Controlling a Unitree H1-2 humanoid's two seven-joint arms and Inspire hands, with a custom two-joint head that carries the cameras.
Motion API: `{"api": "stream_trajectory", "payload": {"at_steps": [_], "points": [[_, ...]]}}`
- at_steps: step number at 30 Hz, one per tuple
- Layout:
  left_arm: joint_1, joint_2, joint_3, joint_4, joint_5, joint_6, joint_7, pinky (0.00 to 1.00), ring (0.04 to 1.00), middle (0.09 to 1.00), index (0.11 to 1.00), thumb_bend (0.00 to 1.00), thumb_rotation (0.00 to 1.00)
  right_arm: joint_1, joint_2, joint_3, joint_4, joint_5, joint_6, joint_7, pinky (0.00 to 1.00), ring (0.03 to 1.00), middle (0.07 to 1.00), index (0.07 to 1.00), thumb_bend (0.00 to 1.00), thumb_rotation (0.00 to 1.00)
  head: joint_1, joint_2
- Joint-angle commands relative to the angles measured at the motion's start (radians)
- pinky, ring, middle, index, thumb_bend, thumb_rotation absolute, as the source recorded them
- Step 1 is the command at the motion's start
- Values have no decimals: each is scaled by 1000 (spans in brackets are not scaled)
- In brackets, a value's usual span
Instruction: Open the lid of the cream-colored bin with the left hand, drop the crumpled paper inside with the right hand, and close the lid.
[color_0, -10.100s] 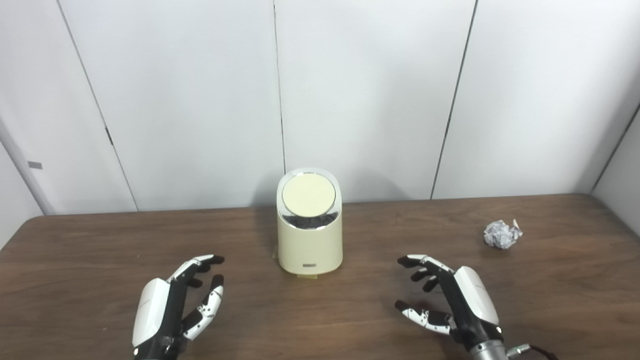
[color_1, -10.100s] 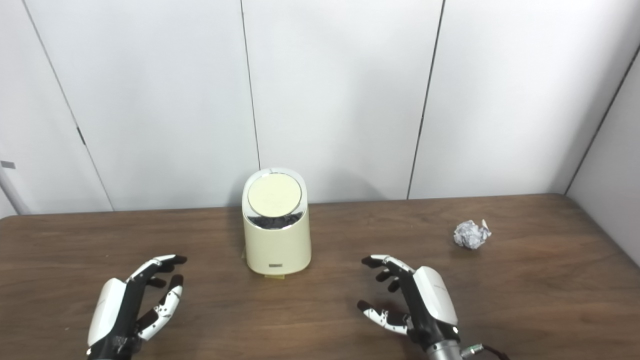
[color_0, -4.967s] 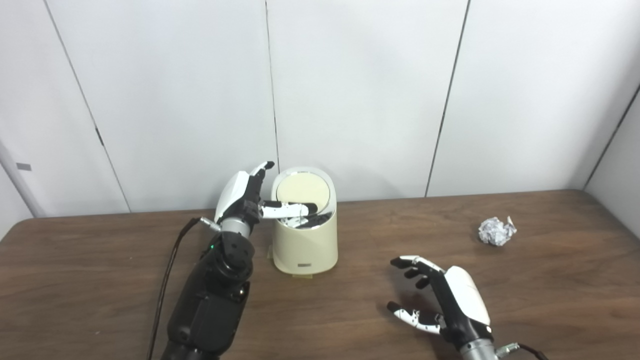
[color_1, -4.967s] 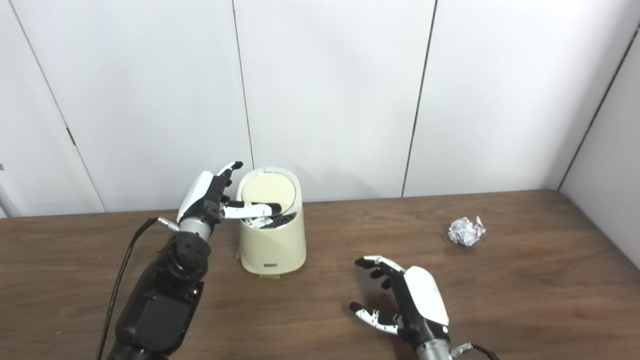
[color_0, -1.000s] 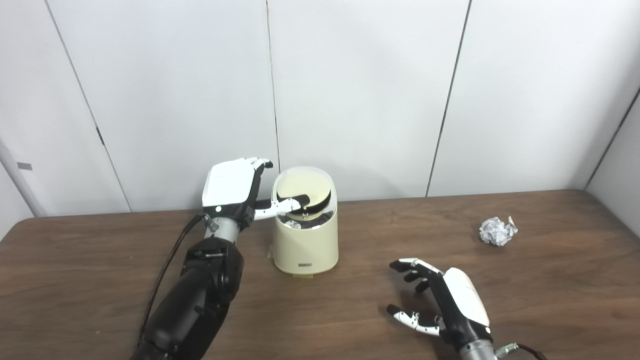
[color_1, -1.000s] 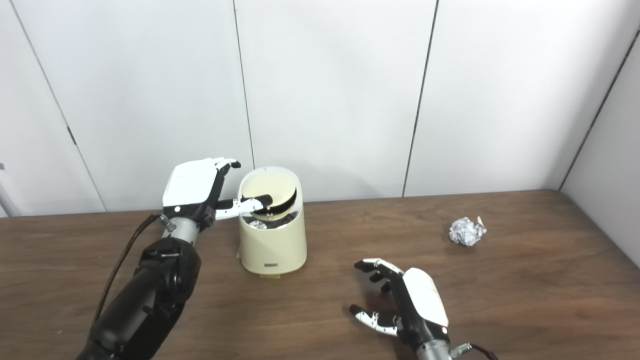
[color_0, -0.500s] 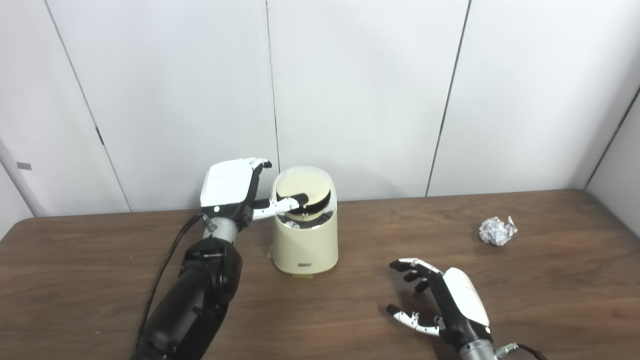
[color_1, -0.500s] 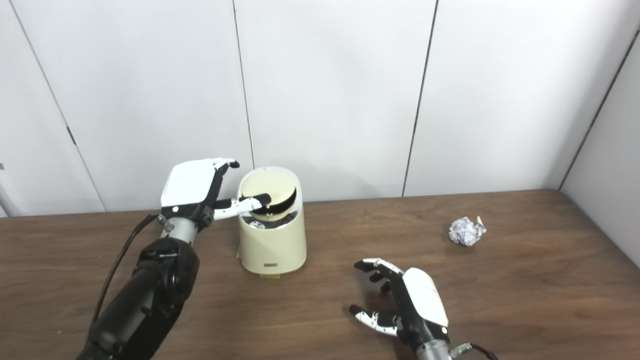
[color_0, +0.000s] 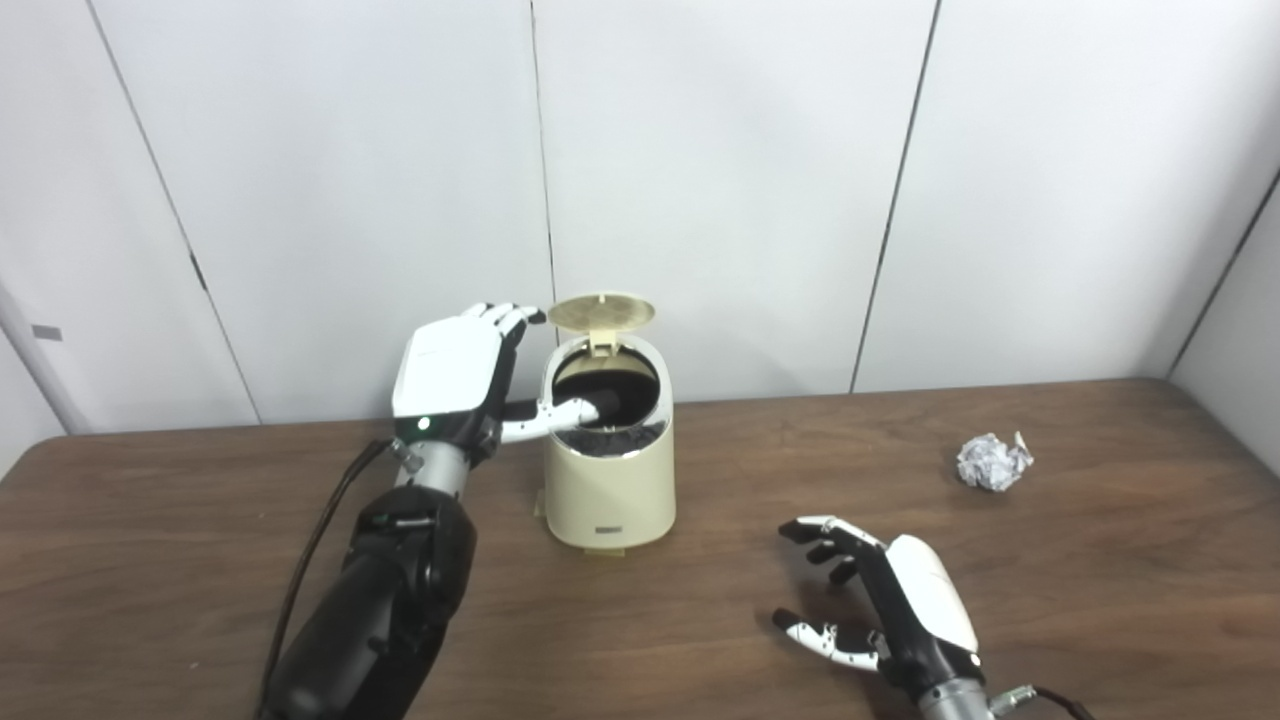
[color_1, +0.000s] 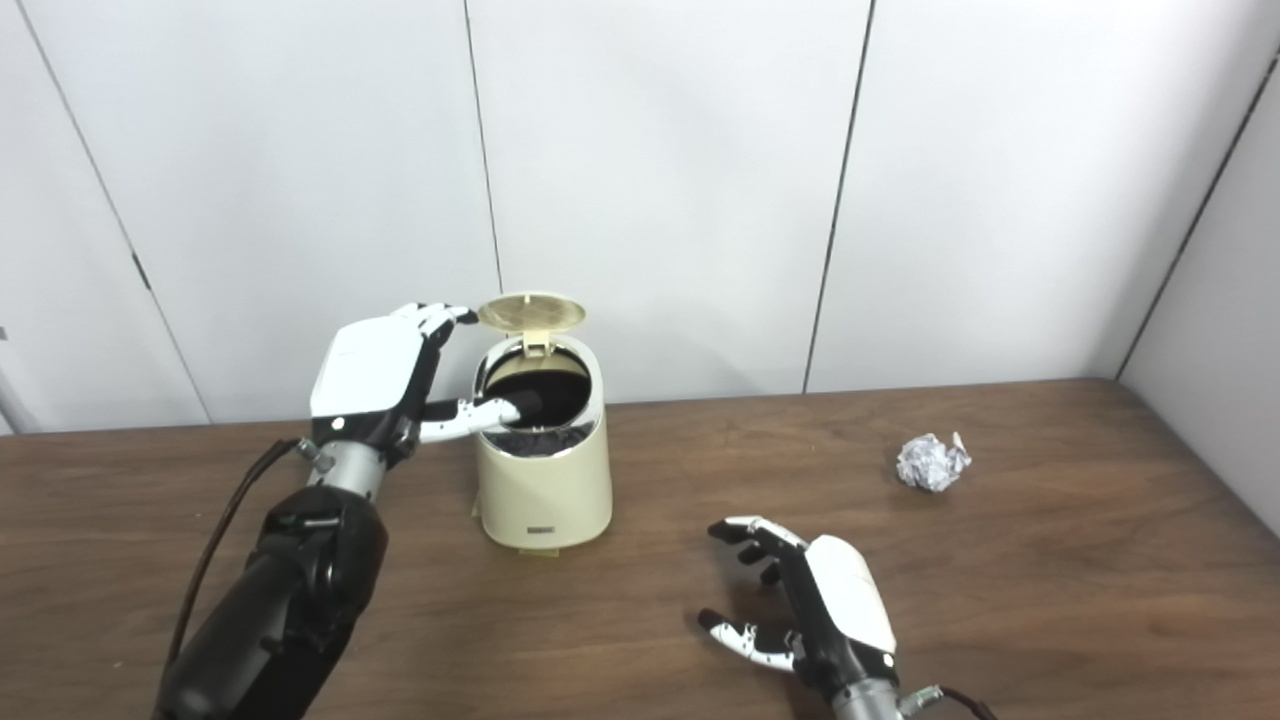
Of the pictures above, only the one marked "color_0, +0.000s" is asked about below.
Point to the white slanted post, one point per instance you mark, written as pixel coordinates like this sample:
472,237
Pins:
35,360

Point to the white and black left hand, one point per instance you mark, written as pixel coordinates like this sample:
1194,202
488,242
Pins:
445,365

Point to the small grey wall tag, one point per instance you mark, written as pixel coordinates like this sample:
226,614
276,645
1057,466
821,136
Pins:
46,333

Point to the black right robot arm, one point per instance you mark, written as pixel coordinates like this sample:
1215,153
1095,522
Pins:
950,702

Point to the white paper ball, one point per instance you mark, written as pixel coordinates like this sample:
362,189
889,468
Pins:
993,463

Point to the white and black right hand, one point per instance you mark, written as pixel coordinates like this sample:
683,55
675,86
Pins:
930,595

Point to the cream-colored bin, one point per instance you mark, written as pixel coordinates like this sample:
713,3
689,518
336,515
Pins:
610,495

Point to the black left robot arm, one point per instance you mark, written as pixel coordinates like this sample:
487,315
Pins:
380,610

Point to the round cream bin lid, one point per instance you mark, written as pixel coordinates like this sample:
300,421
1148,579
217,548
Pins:
600,310

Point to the black bin liner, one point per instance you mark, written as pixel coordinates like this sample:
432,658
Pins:
610,440

